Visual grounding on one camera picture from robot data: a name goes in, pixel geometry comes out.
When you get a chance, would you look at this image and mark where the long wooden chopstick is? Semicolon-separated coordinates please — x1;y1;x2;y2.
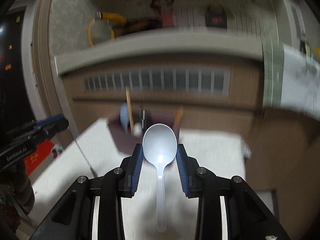
125;87;134;135

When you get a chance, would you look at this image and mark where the beige stone countertop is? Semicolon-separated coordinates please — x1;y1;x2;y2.
54;28;263;76

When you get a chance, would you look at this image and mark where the black pan yellow handle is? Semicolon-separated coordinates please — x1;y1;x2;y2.
95;11;163;39

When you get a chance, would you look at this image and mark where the light wooden spoon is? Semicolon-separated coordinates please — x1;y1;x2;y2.
173;106;184;129

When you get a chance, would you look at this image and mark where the dark metal spoon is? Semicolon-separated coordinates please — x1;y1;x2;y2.
138;108;152;133

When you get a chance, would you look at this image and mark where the dark purple utensil bin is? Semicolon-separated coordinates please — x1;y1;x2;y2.
108;111;180;155

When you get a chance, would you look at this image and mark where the white plastic spoon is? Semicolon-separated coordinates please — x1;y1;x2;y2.
142;124;177;232

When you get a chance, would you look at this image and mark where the grey ventilation grille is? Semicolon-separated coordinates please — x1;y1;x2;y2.
83;67;231;96

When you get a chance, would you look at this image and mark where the white textured table cloth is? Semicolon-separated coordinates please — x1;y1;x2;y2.
30;119;245;239

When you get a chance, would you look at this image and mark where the green white deer towel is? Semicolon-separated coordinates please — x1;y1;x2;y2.
262;39;319;120

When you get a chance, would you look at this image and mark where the cartoon couple wall sticker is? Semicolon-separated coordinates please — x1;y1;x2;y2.
125;0;261;30

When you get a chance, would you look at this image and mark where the steel spoon wire loop handle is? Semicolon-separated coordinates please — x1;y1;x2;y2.
74;138;98;178

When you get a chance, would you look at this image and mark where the white ball-handle metal spoon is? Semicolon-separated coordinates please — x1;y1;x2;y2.
133;123;143;137

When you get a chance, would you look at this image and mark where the blue plastic spoon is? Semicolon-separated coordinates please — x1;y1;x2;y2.
119;103;130;132

